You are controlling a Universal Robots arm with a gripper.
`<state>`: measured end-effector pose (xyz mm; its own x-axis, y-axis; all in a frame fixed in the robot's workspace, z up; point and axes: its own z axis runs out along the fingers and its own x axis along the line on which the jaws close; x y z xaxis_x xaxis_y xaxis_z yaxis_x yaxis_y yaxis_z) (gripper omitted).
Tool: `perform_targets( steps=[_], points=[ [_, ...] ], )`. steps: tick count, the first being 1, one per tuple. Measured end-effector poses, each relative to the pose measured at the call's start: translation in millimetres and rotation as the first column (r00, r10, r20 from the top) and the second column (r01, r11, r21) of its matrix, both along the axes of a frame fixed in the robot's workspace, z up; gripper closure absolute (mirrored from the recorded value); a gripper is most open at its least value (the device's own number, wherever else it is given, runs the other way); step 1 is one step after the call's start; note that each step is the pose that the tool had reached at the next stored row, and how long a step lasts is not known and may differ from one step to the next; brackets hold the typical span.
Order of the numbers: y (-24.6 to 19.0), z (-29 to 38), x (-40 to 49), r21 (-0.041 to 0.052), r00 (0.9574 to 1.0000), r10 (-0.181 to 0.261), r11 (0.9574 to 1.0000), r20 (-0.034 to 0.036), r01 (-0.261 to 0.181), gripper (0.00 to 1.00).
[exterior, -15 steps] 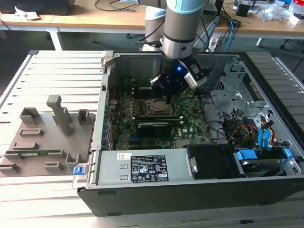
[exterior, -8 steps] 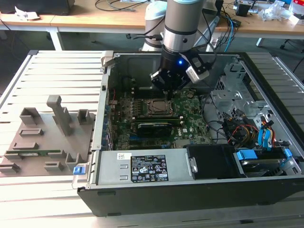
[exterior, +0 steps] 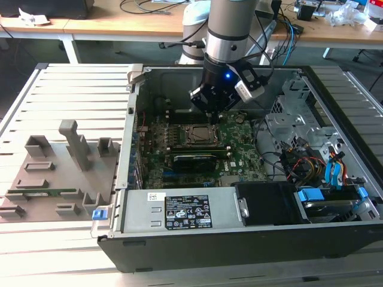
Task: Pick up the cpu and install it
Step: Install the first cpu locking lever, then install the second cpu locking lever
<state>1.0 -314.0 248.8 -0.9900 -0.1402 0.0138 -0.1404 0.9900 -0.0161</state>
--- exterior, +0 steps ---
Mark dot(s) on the silver metal drive cage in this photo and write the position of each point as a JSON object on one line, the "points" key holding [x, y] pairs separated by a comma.
{"points": [[281, 125]]}

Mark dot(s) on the black open PC case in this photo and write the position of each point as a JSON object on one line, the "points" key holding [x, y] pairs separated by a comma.
{"points": [[239, 251]]}

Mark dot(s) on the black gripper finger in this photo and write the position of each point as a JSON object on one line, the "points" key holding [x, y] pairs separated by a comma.
{"points": [[199, 97], [232, 103]]}

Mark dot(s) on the silver coin cell battery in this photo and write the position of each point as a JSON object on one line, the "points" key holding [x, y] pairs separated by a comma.
{"points": [[239, 118]]}

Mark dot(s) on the installed green RAM stick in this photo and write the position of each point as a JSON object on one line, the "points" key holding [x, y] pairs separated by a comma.
{"points": [[221, 154]]}

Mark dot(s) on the large black flat box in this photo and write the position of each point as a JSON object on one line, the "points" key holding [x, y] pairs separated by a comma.
{"points": [[60, 7]]}

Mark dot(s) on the long wooden desk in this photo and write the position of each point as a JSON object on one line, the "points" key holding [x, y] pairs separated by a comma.
{"points": [[119, 27]]}

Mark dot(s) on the silver CPU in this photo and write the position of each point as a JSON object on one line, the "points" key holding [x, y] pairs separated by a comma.
{"points": [[202, 133]]}

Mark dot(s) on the silver power supply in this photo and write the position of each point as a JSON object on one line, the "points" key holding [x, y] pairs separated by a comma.
{"points": [[140, 215]]}

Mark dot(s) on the white power strip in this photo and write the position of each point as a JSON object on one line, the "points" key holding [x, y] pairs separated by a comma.
{"points": [[269, 56]]}

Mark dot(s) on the CPU socket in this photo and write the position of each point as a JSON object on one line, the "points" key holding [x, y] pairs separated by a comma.
{"points": [[181, 143]]}

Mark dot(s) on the crumpled white paper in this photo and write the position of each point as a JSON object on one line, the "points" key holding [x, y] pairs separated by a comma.
{"points": [[33, 18]]}

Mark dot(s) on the white desk leg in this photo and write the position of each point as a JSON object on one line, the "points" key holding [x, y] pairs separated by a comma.
{"points": [[70, 49]]}

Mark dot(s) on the green motherboard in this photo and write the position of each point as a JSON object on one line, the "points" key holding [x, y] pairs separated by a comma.
{"points": [[242, 146]]}

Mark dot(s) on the loose green RAM stick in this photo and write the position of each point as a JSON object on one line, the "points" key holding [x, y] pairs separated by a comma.
{"points": [[54, 192]]}

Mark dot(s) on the hard disk in blue carrier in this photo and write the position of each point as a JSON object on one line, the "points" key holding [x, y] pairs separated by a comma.
{"points": [[311, 195]]}

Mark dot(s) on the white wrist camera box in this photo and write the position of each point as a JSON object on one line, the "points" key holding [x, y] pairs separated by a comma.
{"points": [[246, 92]]}

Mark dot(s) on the black graphics card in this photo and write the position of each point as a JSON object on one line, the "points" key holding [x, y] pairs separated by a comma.
{"points": [[194, 164]]}

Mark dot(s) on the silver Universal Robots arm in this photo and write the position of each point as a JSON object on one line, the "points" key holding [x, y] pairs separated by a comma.
{"points": [[227, 30]]}

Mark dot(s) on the blue case latch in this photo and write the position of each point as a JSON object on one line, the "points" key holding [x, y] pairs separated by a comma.
{"points": [[99, 215]]}

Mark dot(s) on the black RAM slot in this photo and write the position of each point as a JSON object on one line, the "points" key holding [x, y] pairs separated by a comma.
{"points": [[179, 113], [182, 119]]}

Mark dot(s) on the grey parts rack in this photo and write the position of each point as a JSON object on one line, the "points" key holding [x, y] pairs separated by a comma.
{"points": [[60, 179]]}

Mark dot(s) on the red and white box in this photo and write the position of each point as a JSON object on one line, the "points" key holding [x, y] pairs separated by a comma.
{"points": [[375, 7]]}

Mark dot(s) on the clear plastic bag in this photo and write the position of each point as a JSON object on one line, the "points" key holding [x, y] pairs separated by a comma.
{"points": [[344, 15]]}

